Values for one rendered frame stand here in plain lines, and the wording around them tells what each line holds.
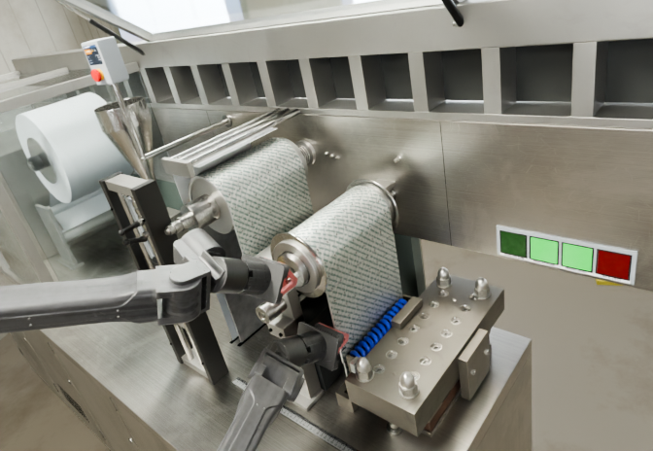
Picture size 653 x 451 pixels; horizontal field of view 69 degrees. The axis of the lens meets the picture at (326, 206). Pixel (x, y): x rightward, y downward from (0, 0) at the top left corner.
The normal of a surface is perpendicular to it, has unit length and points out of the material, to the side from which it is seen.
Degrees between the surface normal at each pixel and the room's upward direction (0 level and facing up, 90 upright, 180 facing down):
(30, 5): 90
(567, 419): 0
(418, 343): 0
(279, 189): 92
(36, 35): 90
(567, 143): 90
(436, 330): 0
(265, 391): 36
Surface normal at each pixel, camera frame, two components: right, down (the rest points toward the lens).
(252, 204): 0.75, 0.18
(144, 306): 0.29, 0.55
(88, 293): 0.17, -0.80
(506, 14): -0.63, 0.45
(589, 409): -0.19, -0.88
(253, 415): 0.43, -0.80
